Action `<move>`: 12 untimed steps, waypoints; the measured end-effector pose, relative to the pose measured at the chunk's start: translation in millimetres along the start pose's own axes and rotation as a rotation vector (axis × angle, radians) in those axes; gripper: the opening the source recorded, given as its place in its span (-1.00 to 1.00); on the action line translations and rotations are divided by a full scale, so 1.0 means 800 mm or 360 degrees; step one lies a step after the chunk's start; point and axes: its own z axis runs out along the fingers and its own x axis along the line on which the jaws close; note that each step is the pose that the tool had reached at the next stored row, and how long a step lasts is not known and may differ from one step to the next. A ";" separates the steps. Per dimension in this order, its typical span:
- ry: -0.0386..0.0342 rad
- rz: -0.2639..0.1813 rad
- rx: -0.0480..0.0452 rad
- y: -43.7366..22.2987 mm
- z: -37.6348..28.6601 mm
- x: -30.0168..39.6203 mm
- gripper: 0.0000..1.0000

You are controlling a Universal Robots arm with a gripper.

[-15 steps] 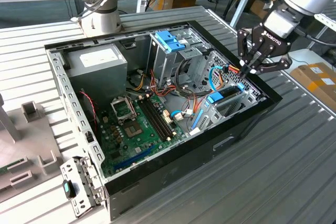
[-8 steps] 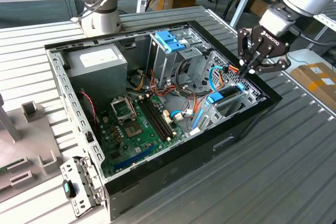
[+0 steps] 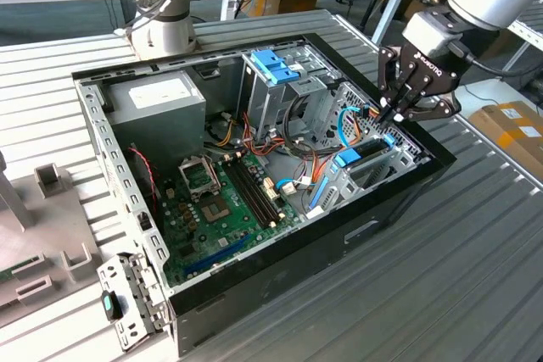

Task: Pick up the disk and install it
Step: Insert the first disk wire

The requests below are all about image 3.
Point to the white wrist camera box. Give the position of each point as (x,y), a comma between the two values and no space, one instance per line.
(428,33)

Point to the labelled cardboard box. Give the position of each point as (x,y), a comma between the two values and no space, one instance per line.
(500,133)

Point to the grey metal drive cage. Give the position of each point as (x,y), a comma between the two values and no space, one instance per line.
(265,112)

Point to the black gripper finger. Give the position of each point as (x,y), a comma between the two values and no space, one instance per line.
(437,108)
(388,78)

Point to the blue expansion slot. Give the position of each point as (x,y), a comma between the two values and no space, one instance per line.
(216,257)

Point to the green RAM stick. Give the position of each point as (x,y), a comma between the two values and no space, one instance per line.
(8,274)

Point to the black RAM slot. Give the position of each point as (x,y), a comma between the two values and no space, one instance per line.
(259,192)
(247,192)

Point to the white side table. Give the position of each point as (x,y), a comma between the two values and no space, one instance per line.
(505,93)

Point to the blue plastic drive bracket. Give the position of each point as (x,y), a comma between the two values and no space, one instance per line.
(271,66)

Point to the grey parts rack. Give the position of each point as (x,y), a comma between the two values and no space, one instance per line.
(51,226)

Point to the black PC case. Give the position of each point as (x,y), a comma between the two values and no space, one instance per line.
(297,268)

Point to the metal slat shelf frame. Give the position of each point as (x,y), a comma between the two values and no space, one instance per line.
(526,33)

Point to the grey power supply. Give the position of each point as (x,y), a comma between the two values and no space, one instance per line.
(161,129)

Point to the black teal latch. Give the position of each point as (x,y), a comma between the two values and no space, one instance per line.
(111,307)

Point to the green motherboard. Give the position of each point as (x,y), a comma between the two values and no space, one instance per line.
(242,235)

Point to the hard disk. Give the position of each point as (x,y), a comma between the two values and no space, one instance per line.
(348,157)

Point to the grey metal disk bay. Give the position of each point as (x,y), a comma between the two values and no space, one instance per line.
(373,173)

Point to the grey slot retention bracket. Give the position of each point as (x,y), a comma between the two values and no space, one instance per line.
(148,283)

